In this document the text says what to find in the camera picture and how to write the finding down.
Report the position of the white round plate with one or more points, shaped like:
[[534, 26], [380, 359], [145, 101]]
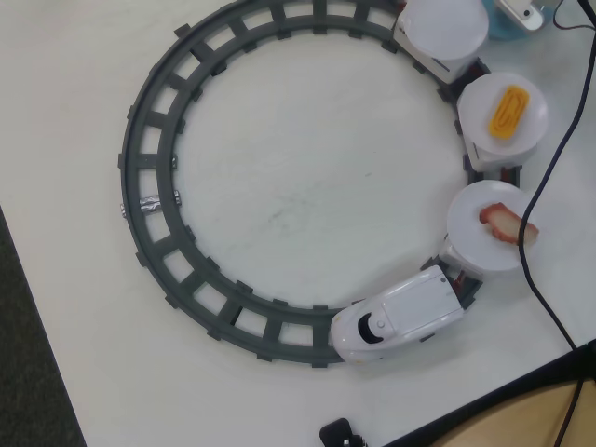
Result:
[[442, 28], [475, 112], [465, 223]]

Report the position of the light blue dish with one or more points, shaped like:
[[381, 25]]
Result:
[[500, 29]]

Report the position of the yellow egg sushi piece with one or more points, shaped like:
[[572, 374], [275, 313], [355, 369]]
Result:
[[510, 112]]

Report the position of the white Shinkansen toy locomotive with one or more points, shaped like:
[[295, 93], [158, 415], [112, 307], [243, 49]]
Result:
[[410, 307]]

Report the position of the black plastic clamp block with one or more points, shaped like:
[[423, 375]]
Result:
[[340, 430]]

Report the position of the gray circular toy train track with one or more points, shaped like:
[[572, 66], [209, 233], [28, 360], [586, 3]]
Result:
[[272, 333]]

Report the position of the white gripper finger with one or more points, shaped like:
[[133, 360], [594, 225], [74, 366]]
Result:
[[517, 9]]

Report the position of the pink octopus sushi piece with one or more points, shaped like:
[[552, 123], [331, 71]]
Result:
[[503, 223]]

